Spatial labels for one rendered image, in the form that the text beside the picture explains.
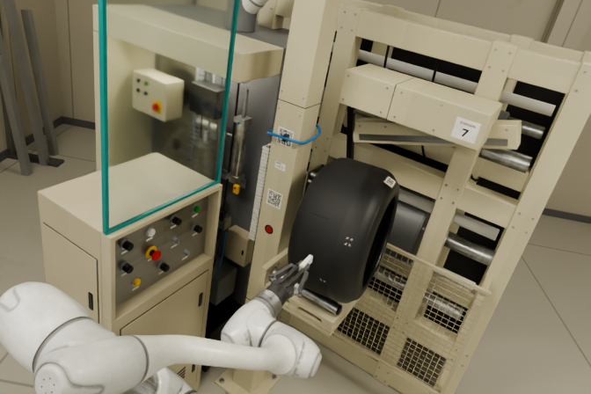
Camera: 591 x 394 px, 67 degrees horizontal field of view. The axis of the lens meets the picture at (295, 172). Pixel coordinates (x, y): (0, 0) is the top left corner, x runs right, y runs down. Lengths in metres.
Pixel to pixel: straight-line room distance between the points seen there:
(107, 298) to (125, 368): 0.81
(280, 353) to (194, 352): 0.24
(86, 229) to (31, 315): 0.69
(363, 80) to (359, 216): 0.59
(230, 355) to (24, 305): 0.46
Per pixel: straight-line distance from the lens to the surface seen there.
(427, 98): 1.83
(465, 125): 1.81
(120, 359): 0.95
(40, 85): 4.78
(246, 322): 1.35
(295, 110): 1.78
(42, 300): 1.03
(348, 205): 1.66
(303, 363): 1.29
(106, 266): 1.66
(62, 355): 0.92
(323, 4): 1.68
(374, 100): 1.90
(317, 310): 1.99
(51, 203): 1.80
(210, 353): 1.14
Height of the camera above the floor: 2.19
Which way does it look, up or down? 26 degrees down
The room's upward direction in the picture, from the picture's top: 11 degrees clockwise
